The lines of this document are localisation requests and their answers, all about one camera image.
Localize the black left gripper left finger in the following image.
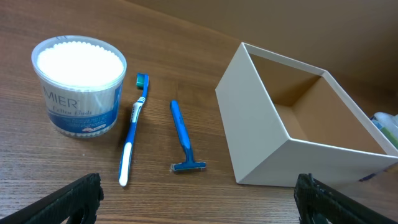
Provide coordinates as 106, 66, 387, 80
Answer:
1, 173, 104, 224

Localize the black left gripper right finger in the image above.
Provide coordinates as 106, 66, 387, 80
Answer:
294, 174, 397, 224

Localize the clear spray bottle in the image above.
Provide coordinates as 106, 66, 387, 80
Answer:
359, 111, 398, 182

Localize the blue disposable razor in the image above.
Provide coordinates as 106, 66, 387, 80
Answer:
170, 100, 206, 172

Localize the cotton swab tub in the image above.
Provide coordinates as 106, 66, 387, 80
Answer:
31, 35, 127, 138

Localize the blue white toothbrush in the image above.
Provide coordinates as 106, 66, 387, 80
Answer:
119, 73, 149, 187

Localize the white cardboard box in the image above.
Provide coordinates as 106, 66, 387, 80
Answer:
215, 43, 397, 187

